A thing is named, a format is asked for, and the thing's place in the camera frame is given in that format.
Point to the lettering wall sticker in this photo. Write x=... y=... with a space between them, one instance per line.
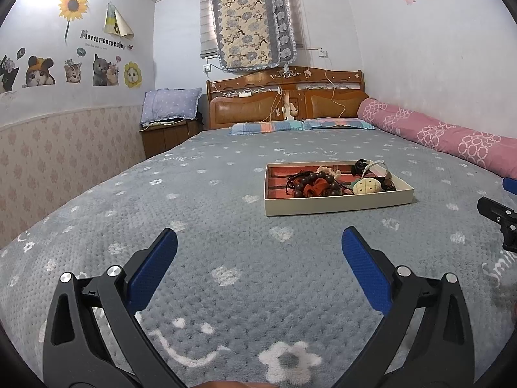
x=105 y=41

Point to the floral quilt hanging on window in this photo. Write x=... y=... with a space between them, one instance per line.
x=246 y=24

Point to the sunflower wall sticker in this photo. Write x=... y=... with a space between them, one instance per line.
x=72 y=6

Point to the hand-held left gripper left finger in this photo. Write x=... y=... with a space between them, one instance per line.
x=155 y=266

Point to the orange fabric scrunchie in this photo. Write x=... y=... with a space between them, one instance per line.
x=315 y=188

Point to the brown wooden nightstand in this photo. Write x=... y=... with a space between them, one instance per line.
x=169 y=137

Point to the grey cat pair wall sticker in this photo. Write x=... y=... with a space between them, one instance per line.
x=103 y=70

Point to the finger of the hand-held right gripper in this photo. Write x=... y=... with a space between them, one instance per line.
x=496 y=210
x=511 y=186

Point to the beige charm hanging on headboard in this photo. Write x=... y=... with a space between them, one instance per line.
x=293 y=111

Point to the grey flower-print bed blanket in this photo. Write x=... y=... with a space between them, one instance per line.
x=202 y=210

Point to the brown wooden headboard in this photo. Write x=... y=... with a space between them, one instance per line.
x=238 y=111

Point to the cat with hat wall sticker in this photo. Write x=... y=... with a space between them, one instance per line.
x=38 y=73

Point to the lavender dotted pillow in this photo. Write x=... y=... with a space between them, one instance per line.
x=171 y=103

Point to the yellow pineapple plush clip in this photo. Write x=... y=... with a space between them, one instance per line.
x=366 y=186

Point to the peeling yellow wall paper sheet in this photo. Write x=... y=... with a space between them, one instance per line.
x=117 y=22

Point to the black cat wall sticker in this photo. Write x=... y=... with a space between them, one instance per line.
x=9 y=76

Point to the beige box with red lining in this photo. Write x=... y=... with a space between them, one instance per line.
x=335 y=206

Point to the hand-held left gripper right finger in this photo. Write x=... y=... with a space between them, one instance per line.
x=365 y=266

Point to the tabby kitten wall sticker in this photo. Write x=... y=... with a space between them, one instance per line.
x=73 y=71

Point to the beige knitted flower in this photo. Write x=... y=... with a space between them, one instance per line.
x=328 y=171

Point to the yellow flower cat wall sticker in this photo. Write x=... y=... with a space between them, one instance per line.
x=133 y=74

